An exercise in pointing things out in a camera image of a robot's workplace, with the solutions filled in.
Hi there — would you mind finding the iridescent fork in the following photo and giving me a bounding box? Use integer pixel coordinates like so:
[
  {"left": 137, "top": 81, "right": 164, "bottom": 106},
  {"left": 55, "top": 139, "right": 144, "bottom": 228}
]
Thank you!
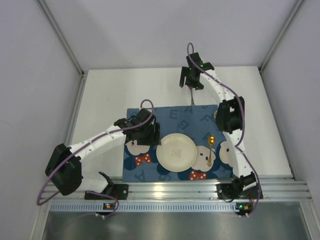
[{"left": 188, "top": 86, "right": 195, "bottom": 106}]

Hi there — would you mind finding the cream round plate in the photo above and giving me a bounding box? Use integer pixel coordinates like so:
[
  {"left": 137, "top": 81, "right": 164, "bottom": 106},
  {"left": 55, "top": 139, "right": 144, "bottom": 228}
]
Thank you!
[{"left": 156, "top": 133, "right": 198, "bottom": 173}]

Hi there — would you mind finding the blue cartoon bear placemat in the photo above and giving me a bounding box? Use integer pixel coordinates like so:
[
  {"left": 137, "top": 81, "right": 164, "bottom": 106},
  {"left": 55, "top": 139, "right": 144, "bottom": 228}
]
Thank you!
[{"left": 122, "top": 105, "right": 233, "bottom": 183}]

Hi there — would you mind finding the gold spoon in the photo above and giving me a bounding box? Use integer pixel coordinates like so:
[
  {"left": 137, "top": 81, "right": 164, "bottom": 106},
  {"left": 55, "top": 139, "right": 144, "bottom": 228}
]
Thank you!
[{"left": 207, "top": 134, "right": 216, "bottom": 167}]

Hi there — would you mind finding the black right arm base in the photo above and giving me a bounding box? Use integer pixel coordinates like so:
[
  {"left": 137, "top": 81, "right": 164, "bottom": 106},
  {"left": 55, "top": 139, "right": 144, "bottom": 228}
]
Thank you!
[{"left": 216, "top": 183, "right": 263, "bottom": 202}]

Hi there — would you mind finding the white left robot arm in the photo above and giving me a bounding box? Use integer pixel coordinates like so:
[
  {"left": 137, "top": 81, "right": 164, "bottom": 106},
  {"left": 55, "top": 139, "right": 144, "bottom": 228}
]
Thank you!
[{"left": 45, "top": 108, "right": 161, "bottom": 196}]

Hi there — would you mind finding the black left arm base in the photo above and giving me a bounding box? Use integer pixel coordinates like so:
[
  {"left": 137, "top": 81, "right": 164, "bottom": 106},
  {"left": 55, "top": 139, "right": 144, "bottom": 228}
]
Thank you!
[{"left": 84, "top": 184, "right": 129, "bottom": 200}]

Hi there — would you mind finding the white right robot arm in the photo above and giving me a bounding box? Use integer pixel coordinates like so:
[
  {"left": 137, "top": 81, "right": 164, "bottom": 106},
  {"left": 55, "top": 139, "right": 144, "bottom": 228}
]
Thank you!
[{"left": 179, "top": 52, "right": 258, "bottom": 198}]

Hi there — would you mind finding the aluminium mounting rail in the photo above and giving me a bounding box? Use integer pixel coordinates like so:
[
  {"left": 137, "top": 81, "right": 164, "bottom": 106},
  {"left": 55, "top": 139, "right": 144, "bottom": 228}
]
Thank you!
[{"left": 39, "top": 176, "right": 312, "bottom": 201}]

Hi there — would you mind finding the left aluminium frame post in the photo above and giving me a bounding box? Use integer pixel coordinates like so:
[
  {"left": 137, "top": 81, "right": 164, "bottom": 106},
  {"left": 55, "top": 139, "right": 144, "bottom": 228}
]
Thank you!
[{"left": 37, "top": 0, "right": 86, "bottom": 76}]

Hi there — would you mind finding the aluminium frame post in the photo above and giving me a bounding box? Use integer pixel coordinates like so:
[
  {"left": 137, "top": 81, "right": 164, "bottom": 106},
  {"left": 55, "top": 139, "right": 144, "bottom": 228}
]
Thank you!
[
  {"left": 258, "top": 0, "right": 307, "bottom": 72},
  {"left": 37, "top": 0, "right": 86, "bottom": 76}
]

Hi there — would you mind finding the perforated cable duct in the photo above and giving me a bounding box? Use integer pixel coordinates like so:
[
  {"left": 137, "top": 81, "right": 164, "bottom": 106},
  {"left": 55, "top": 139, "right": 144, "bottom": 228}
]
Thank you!
[{"left": 50, "top": 201, "right": 252, "bottom": 213}]

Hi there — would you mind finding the right aluminium frame post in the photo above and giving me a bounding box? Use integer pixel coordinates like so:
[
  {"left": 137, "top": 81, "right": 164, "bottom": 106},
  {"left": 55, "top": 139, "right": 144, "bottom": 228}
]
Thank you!
[{"left": 258, "top": 0, "right": 307, "bottom": 72}]

